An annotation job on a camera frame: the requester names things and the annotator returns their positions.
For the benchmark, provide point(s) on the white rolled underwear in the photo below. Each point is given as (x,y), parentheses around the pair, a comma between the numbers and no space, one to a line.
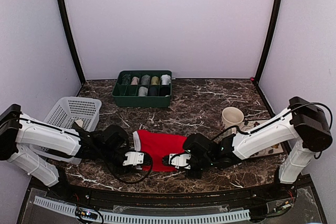
(165,79)

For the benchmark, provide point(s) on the dark green garment in basket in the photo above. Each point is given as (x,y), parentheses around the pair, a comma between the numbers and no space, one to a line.
(77,127)

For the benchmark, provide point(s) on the black right frame post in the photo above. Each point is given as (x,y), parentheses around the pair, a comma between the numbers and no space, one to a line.
(268,40)

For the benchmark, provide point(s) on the white perforated laundry basket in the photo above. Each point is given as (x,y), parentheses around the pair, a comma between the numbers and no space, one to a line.
(66,111)

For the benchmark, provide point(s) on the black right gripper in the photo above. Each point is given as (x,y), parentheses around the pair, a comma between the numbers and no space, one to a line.
(197,174)

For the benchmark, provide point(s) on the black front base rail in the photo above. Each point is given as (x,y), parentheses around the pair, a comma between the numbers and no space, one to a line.
(236,187)

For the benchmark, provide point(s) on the floral square tile coaster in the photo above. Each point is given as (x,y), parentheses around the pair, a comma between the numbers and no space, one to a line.
(270,151)

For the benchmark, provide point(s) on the navy rolled underwear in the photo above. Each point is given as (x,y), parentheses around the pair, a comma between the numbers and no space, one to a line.
(153,91)

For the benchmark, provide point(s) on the olive rolled underwear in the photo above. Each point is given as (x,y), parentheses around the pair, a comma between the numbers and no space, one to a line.
(155,80)

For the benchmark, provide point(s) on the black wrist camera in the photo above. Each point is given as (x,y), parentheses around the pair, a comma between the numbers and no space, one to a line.
(197,145)
(115,139)

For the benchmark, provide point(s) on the black left frame post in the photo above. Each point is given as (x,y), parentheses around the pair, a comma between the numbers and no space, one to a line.
(70,40)

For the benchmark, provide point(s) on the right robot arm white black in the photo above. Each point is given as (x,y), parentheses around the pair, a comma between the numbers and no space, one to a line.
(302,121)

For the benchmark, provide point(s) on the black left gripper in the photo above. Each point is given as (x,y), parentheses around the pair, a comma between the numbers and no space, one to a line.
(128,170)

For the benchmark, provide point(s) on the striped rolled underwear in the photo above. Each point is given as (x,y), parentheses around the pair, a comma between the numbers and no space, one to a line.
(125,80)

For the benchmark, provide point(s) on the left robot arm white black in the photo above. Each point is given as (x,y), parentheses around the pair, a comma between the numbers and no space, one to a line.
(25,141)

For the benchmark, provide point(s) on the red boxer briefs white trim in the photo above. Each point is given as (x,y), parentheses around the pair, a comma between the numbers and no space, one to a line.
(158,145)

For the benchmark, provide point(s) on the black rolled underwear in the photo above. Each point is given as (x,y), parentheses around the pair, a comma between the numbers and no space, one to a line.
(165,91)

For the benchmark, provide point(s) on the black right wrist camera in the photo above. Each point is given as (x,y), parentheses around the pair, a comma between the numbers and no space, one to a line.
(197,145)

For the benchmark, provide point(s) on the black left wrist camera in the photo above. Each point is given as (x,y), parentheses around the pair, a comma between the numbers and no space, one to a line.
(115,139)

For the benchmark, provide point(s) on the black frame post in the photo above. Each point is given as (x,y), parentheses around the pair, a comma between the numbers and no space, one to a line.
(268,40)
(70,40)

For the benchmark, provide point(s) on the grey slotted cable duct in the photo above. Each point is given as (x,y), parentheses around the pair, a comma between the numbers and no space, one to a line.
(127,214)

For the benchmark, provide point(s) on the light grey rolled underwear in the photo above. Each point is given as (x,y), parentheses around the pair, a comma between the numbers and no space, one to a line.
(142,91)

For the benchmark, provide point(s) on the green divided organizer tray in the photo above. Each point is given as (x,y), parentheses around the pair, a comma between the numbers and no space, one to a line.
(127,95)

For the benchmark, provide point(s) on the seashell coral ceramic mug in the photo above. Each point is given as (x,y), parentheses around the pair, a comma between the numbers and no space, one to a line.
(231,116)

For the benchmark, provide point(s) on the dark grey rolled underwear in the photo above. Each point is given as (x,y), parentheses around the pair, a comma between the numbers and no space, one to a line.
(145,80)

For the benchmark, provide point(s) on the pink rolled underwear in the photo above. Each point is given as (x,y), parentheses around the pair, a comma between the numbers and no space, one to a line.
(135,81)

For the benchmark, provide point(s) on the small green circuit board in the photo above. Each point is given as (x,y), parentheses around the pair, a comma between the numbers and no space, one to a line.
(85,214)

